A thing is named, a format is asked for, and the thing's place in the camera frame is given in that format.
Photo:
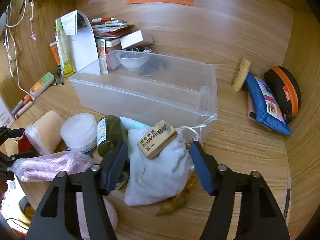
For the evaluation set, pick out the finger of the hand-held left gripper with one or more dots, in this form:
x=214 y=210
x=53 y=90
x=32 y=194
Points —
x=15 y=158
x=11 y=132

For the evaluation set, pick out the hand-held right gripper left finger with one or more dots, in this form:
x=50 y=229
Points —
x=117 y=162

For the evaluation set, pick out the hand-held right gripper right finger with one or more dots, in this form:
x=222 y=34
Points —
x=200 y=165

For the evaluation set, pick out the pink item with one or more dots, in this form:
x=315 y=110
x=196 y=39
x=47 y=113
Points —
x=50 y=165

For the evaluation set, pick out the beige tub with clear lid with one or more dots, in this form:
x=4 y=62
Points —
x=47 y=125

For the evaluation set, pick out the tan block eraser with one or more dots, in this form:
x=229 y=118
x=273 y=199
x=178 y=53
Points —
x=156 y=140

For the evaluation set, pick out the green gourd ornament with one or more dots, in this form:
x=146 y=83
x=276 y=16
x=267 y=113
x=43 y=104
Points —
x=172 y=206

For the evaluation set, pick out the white round jar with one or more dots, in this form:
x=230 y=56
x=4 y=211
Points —
x=78 y=130

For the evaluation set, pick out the clear plastic storage box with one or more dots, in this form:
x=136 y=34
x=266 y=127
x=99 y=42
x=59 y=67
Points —
x=150 y=92

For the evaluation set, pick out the red object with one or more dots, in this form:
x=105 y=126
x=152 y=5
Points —
x=25 y=143

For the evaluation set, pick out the white printed card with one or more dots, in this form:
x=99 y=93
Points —
x=5 y=112

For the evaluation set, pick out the bundle of markers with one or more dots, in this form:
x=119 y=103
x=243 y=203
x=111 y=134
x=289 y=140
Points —
x=22 y=106

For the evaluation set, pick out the dark green glass bottle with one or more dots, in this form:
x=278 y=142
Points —
x=111 y=130

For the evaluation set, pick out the green white plastic case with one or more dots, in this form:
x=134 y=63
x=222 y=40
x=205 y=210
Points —
x=41 y=85

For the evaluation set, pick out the dark metal tools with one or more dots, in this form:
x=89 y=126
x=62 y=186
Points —
x=60 y=77

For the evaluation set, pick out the pink flat wallet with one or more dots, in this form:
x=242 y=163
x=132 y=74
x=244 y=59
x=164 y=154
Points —
x=251 y=107

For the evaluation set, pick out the blue patchwork pouch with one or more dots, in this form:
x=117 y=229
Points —
x=262 y=105

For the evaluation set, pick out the orange tube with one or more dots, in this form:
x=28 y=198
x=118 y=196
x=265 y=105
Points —
x=55 y=53

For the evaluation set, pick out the yellow green bottle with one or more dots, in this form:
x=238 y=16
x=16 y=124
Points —
x=65 y=55

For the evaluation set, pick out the cream tube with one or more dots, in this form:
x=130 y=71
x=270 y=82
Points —
x=241 y=75

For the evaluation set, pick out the white bowl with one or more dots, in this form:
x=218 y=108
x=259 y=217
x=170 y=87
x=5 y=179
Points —
x=131 y=62

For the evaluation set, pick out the fruit print carton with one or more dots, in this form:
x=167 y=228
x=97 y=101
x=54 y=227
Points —
x=102 y=55

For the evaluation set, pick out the black orange zip case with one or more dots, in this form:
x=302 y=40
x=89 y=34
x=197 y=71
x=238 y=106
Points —
x=282 y=90

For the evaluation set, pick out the small white cardboard box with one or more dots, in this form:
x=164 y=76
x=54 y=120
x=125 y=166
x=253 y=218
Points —
x=131 y=38

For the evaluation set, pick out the stack of books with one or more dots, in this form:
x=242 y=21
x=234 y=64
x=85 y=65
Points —
x=110 y=31

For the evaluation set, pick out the striped pen case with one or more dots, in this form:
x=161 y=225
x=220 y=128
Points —
x=103 y=20

